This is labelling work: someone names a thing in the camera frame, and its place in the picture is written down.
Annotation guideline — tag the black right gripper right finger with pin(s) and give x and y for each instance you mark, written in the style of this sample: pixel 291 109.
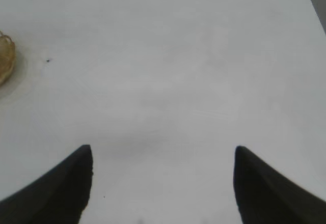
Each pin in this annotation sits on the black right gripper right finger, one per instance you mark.
pixel 267 198

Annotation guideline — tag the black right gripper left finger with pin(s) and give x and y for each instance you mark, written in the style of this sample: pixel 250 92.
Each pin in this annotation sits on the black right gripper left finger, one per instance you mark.
pixel 56 196

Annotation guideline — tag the yellow woven plastic basket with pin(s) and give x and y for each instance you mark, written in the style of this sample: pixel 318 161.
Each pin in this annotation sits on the yellow woven plastic basket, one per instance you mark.
pixel 5 58

